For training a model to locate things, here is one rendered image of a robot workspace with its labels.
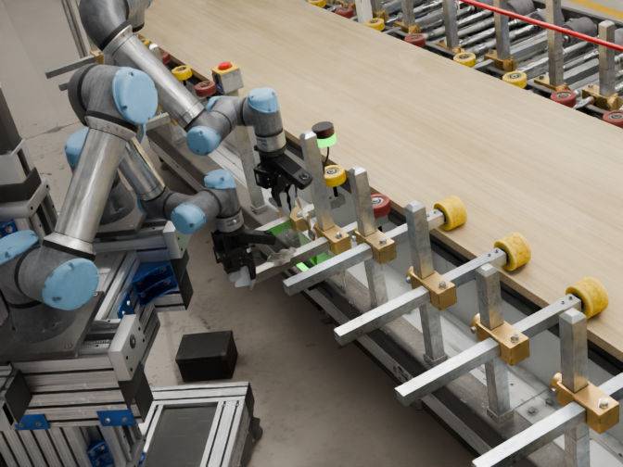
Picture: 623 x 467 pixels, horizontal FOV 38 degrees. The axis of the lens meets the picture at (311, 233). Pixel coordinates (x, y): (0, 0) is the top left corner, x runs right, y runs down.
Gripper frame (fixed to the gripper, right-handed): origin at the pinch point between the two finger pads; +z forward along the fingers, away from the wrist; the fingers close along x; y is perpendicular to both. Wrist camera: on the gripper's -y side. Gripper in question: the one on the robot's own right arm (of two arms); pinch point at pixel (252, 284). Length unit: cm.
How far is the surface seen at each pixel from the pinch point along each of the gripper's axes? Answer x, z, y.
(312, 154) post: -2.2, -29.4, -25.9
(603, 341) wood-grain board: 84, -8, -45
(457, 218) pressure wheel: 29, -13, -49
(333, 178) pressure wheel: -21.3, -8.8, -39.9
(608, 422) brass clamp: 105, -12, -26
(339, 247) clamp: 5.0, -2.9, -25.6
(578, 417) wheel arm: 102, -13, -22
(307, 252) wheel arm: 1.5, -3.5, -17.3
